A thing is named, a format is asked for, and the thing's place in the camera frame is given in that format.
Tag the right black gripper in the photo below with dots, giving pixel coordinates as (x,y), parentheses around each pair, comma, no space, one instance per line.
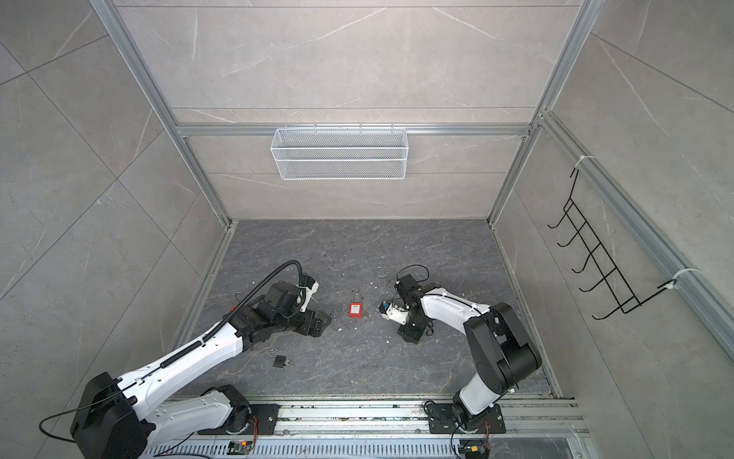
(409,335)

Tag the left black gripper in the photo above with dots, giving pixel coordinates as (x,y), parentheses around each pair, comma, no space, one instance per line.
(310,327)

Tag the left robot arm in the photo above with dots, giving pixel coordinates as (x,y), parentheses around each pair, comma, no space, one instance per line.
(123,417)

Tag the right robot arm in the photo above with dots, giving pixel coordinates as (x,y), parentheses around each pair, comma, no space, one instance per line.
(500,346)

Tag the small black padlock near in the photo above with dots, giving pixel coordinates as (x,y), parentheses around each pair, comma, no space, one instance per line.
(279,360)

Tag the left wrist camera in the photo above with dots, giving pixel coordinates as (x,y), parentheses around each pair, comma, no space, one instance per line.
(308,287)

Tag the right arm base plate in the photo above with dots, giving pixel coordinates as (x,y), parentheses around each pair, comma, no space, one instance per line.
(445,418)

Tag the aluminium mounting rail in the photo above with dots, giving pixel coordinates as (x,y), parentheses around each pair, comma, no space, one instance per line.
(327,418)

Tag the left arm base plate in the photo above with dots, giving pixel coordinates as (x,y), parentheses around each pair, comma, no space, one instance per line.
(260,419)

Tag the white slotted cable duct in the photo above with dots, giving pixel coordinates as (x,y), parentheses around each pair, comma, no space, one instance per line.
(373,448)

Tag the white wire mesh basket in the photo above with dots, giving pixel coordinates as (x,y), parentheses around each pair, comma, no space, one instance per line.
(344,153)

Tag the black wire hook rack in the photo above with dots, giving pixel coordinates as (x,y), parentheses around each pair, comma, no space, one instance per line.
(600,259)

